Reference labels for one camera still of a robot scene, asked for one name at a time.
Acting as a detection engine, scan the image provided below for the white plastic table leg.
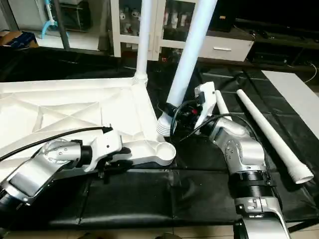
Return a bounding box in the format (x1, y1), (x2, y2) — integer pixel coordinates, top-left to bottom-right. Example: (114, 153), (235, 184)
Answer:
(134, 0), (153, 84)
(214, 90), (231, 116)
(236, 89), (315, 185)
(156, 0), (219, 138)

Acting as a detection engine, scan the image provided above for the white plastic table top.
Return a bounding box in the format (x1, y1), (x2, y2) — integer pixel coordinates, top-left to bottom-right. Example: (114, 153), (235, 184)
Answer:
(0, 76), (177, 180)

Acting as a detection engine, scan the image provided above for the black work mat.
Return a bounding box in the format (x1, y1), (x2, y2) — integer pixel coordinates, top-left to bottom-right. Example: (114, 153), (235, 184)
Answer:
(0, 47), (319, 225)

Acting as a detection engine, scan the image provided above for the white drawer unit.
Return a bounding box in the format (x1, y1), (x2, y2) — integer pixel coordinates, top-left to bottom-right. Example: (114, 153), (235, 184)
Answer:
(199, 36), (255, 62)

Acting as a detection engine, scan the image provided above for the white glass door cabinet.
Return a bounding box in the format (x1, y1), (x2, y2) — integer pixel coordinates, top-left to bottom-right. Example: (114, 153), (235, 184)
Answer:
(111, 0), (200, 61)

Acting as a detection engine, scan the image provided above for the white flat board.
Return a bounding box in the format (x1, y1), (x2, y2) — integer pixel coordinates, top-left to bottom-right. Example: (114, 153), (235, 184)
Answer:
(263, 70), (319, 125)

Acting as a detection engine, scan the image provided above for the dark low media cabinet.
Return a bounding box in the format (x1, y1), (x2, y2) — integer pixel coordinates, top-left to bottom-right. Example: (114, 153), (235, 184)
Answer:
(249, 20), (319, 65)

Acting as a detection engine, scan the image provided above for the grey vertical metal pole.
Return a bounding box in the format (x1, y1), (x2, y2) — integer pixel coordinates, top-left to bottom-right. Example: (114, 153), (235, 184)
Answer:
(52, 0), (71, 50)

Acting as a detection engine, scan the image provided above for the light blue plastic object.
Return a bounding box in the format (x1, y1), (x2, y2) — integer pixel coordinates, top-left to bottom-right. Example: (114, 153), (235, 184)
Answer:
(41, 0), (56, 38)

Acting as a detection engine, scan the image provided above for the brown cardboard box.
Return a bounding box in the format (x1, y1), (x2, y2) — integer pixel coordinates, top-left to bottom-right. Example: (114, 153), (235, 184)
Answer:
(0, 31), (39, 49)

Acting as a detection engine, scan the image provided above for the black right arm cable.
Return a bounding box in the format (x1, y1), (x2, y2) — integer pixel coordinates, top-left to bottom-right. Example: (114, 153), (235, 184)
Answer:
(169, 100), (272, 175)

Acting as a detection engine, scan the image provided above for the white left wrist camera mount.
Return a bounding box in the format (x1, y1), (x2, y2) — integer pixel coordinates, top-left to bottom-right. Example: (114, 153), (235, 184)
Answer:
(87, 128), (124, 172)

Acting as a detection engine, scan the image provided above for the black metal frame leg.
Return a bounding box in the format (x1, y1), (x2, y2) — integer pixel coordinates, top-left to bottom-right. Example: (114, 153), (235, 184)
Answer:
(289, 221), (319, 235)

